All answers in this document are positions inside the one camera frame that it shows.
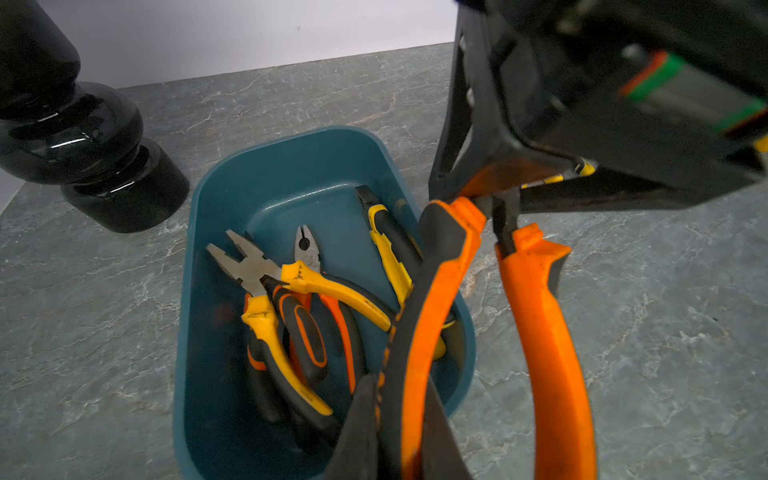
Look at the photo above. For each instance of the orange black long-nose pliers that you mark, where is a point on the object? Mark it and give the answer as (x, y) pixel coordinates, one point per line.
(284, 336)

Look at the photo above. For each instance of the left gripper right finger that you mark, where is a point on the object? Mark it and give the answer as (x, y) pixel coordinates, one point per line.
(441, 458)

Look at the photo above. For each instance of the green plant in black vase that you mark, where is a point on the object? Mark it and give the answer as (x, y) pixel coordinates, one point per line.
(86, 138)

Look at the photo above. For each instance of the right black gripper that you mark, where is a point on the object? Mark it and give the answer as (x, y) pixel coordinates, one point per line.
(604, 105)

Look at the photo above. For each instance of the orange black diagonal cutters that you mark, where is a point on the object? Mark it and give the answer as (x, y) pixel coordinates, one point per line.
(336, 312)

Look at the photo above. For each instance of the orange black greener pliers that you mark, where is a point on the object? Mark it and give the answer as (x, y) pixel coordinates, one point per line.
(433, 338)

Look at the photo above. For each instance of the yellow grey open-jaw pliers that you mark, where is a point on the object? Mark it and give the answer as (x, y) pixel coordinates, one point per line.
(300, 280)

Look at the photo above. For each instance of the yellow black combination pliers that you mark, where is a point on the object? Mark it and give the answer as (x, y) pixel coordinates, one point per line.
(400, 256)

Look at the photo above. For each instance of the teal plastic storage box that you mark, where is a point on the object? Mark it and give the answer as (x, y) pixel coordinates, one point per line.
(265, 193)

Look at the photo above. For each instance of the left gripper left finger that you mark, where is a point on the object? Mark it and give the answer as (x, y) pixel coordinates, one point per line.
(355, 455)

